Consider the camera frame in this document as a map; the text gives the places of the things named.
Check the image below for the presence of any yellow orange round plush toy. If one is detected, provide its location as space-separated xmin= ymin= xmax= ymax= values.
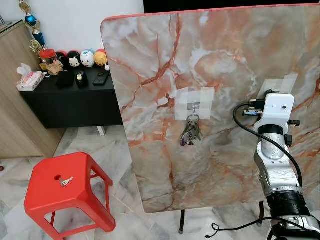
xmin=94 ymin=48 xmax=109 ymax=68

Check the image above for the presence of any black loose arm cable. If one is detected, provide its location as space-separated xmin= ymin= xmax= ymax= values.
xmin=205 ymin=200 xmax=273 ymax=240

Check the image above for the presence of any black fabric pouch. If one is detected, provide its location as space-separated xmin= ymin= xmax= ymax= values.
xmin=56 ymin=71 xmax=75 ymax=88

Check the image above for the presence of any flat black strap case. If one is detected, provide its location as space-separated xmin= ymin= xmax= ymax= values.
xmin=93 ymin=71 xmax=111 ymax=87

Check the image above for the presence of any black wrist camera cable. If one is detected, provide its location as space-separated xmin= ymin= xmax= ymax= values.
xmin=233 ymin=101 xmax=303 ymax=188

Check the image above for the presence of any red lidded snack jar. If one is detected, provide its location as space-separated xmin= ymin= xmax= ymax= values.
xmin=39 ymin=48 xmax=64 ymax=77

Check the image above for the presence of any white faced mouse plush toy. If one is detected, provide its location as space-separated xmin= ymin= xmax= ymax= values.
xmin=67 ymin=50 xmax=82 ymax=69

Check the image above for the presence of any black wall screen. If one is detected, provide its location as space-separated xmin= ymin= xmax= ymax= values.
xmin=143 ymin=0 xmax=320 ymax=14

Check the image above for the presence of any black sideboard with white legs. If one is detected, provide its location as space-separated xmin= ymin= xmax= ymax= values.
xmin=20 ymin=67 xmax=123 ymax=136

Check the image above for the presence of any bunch of keys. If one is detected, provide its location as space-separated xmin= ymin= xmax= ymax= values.
xmin=180 ymin=114 xmax=203 ymax=147

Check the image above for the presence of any white blue round plush toy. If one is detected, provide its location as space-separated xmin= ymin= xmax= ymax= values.
xmin=80 ymin=49 xmax=96 ymax=68

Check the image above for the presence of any single small silver key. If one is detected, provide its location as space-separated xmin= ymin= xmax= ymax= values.
xmin=59 ymin=176 xmax=75 ymax=187

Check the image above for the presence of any light wooden cabinet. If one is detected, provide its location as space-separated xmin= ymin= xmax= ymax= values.
xmin=0 ymin=20 xmax=66 ymax=160

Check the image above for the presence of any marble pattern folding table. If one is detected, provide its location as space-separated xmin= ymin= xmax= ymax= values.
xmin=100 ymin=2 xmax=320 ymax=235

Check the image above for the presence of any red plastic stool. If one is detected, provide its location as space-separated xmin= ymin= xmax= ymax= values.
xmin=24 ymin=151 xmax=117 ymax=240

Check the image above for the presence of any clear tape patch with hook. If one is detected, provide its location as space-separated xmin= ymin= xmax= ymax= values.
xmin=175 ymin=86 xmax=216 ymax=121

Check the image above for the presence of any pink white tissue pack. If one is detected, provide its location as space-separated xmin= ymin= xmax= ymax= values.
xmin=16 ymin=63 xmax=46 ymax=92

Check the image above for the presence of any black round plush toy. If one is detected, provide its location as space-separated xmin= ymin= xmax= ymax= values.
xmin=55 ymin=50 xmax=69 ymax=68

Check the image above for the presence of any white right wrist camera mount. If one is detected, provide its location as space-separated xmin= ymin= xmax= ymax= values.
xmin=253 ymin=93 xmax=296 ymax=135

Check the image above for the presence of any blue gold trophy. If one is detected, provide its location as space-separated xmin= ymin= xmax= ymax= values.
xmin=19 ymin=0 xmax=47 ymax=53

